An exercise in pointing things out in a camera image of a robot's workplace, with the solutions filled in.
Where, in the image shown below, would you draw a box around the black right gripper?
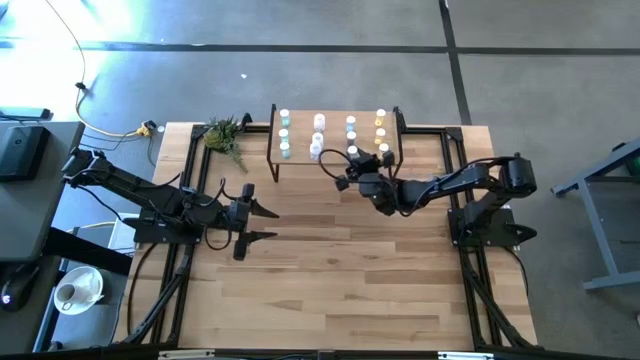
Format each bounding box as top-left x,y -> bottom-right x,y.
333,148 -> 404,218

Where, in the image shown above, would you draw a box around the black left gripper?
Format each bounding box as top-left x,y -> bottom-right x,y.
227,182 -> 281,262

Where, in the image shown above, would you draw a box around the wooden shelf black metal legs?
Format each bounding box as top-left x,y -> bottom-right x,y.
266,103 -> 405,185

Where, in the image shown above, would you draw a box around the potted green succulent plant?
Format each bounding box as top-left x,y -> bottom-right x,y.
202,115 -> 250,174

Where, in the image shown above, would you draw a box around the white cup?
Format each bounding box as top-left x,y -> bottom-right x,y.
54,282 -> 79,311

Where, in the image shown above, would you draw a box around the grey desk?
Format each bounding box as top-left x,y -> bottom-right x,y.
0,119 -> 86,264

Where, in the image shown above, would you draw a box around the grey metal table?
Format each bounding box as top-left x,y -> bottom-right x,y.
551,137 -> 640,292

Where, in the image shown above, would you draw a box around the black box device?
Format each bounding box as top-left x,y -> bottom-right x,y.
0,125 -> 51,182

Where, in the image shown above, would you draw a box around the black computer mouse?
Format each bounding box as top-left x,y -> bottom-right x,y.
0,264 -> 40,314

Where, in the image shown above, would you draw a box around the flat black device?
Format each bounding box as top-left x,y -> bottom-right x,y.
0,106 -> 53,122

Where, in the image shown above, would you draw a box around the black aluminium table frame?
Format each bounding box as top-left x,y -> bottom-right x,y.
119,122 -> 539,351

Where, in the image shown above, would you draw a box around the black cable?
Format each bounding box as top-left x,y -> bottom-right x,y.
126,242 -> 161,337
503,246 -> 530,297

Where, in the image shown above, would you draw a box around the silver metal bracket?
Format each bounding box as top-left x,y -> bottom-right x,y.
157,349 -> 216,360
437,351 -> 496,360

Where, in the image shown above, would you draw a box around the yellow power cable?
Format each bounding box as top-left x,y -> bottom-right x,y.
44,0 -> 146,139

